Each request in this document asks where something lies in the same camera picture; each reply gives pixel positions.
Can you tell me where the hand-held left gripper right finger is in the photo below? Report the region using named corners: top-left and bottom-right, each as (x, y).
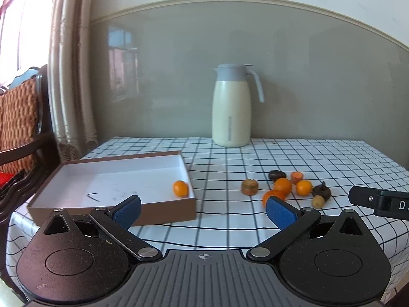
top-left (247, 196), bottom-right (366, 261)

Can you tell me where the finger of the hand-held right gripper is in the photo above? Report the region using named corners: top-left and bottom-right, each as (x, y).
top-left (348, 185), bottom-right (381, 211)

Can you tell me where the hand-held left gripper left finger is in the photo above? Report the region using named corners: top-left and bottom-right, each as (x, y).
top-left (41, 194), bottom-right (162, 261)

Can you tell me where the orange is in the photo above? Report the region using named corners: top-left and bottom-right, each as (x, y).
top-left (173, 180), bottom-right (189, 198)
top-left (274, 177), bottom-right (293, 198)
top-left (296, 180), bottom-right (313, 197)
top-left (262, 190), bottom-right (286, 208)

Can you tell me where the brown cardboard box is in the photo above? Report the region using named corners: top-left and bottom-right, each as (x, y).
top-left (26, 150), bottom-right (198, 227)

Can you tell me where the dark water chestnut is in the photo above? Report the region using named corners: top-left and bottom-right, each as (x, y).
top-left (311, 182), bottom-right (332, 200)

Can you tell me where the brown round pastry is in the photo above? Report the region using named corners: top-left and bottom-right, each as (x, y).
top-left (241, 179), bottom-right (259, 196)

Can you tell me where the black checkered white tablecloth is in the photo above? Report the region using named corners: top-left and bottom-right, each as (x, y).
top-left (6, 137), bottom-right (409, 302)

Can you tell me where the dark wooden armchair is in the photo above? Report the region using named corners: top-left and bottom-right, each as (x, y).
top-left (0, 64), bottom-right (64, 224)

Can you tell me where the cream thermos jug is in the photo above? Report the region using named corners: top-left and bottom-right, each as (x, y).
top-left (211, 63), bottom-right (265, 148)

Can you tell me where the wicker back cushion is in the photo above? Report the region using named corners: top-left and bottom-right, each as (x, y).
top-left (0, 77), bottom-right (40, 174)

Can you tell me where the beige embroidered curtain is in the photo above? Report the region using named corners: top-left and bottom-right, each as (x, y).
top-left (48, 0), bottom-right (98, 161)

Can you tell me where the window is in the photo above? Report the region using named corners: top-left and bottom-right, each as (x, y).
top-left (0, 0), bottom-right (61, 85)

